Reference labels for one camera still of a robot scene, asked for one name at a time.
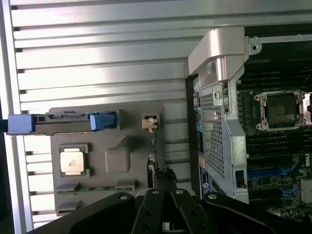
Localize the silver chipset heatsink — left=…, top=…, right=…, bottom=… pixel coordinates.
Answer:
left=300, top=178, right=312, bottom=203

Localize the hard disk with blue carrier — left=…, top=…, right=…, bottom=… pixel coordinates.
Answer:
left=6, top=110, right=118, bottom=136

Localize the open grey PC case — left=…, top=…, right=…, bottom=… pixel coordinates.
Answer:
left=184, top=26, right=312, bottom=224

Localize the grey parts rack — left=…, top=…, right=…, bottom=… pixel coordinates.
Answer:
left=48, top=103, right=190, bottom=217

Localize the metal socket cover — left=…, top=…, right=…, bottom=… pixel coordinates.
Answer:
left=303, top=92, right=312, bottom=125

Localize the green motherboard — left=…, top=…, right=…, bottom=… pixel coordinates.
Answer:
left=237, top=80, right=312, bottom=221

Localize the CPU socket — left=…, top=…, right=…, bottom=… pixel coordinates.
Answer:
left=254, top=89, right=307, bottom=133

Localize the green RAM stick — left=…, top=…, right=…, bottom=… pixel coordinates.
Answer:
left=57, top=186, right=134, bottom=194

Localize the blue expansion slot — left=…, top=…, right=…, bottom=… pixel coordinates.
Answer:
left=247, top=167, right=297, bottom=176

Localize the silver CPU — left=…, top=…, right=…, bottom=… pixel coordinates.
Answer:
left=59, top=146, right=86, bottom=175

